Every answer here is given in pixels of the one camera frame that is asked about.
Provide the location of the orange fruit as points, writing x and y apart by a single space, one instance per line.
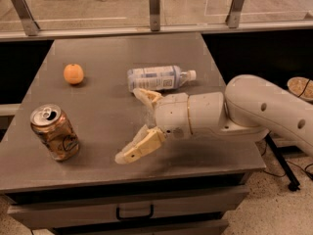
73 74

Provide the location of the dented orange soda can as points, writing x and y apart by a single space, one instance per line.
52 126

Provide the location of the black metal stand leg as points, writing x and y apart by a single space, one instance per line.
294 183

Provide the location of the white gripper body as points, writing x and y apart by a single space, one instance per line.
172 115

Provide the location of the clear plastic water bottle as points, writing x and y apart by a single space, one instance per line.
159 78

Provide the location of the grey drawer cabinet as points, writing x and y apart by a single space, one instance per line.
83 156

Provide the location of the right metal railing bracket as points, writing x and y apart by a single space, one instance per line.
234 15

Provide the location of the left metal railing bracket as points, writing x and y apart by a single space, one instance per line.
29 25

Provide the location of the middle metal railing bracket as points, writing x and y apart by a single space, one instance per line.
154 7

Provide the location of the black drawer handle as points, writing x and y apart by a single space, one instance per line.
137 214

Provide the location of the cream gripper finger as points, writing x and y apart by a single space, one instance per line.
146 141
148 97

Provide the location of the metal railing bracket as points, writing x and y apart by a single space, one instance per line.
234 15
154 7
29 25

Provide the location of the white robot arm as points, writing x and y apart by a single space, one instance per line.
250 107

